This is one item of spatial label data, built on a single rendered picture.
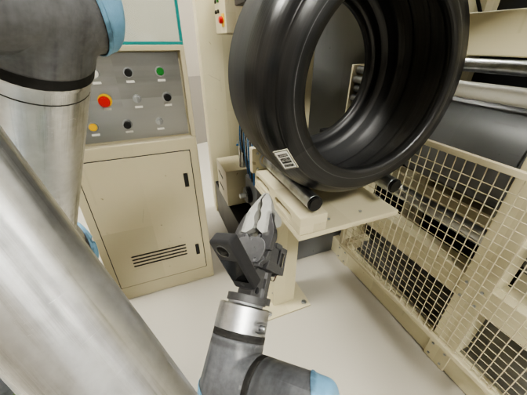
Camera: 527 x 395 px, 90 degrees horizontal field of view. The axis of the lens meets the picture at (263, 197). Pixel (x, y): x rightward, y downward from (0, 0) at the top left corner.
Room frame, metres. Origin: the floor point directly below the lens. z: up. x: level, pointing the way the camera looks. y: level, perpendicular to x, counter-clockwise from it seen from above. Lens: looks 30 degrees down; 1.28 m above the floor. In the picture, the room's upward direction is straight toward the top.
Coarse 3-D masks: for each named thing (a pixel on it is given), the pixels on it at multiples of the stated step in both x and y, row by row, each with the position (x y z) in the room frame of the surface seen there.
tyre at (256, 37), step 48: (288, 0) 0.59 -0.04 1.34; (336, 0) 0.59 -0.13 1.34; (384, 0) 0.96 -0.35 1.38; (432, 0) 0.84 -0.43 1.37; (240, 48) 0.69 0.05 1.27; (288, 48) 0.57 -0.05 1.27; (384, 48) 1.00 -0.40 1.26; (432, 48) 0.86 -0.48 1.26; (240, 96) 0.67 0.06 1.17; (288, 96) 0.56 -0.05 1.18; (384, 96) 0.98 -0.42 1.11; (432, 96) 0.83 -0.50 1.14; (288, 144) 0.57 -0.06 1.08; (336, 144) 0.94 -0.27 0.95; (384, 144) 0.85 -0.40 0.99
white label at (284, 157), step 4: (276, 152) 0.59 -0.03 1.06; (280, 152) 0.58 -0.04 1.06; (284, 152) 0.58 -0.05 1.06; (288, 152) 0.57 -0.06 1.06; (276, 156) 0.59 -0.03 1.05; (280, 156) 0.59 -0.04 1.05; (284, 156) 0.58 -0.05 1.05; (288, 156) 0.58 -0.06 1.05; (292, 156) 0.58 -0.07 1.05; (280, 160) 0.59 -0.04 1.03; (284, 160) 0.59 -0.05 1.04; (288, 160) 0.58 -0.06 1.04; (292, 160) 0.58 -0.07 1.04; (284, 164) 0.59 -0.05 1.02; (288, 164) 0.59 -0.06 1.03; (292, 164) 0.59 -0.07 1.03; (296, 164) 0.58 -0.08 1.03; (284, 168) 0.60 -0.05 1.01; (288, 168) 0.60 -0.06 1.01; (292, 168) 0.59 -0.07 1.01
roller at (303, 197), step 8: (264, 160) 0.90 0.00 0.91; (272, 168) 0.83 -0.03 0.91; (280, 176) 0.77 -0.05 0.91; (288, 184) 0.72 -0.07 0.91; (296, 184) 0.69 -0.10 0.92; (296, 192) 0.66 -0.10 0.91; (304, 192) 0.64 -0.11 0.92; (312, 192) 0.64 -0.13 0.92; (304, 200) 0.62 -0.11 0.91; (312, 200) 0.61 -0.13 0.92; (320, 200) 0.61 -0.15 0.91; (312, 208) 0.60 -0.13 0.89
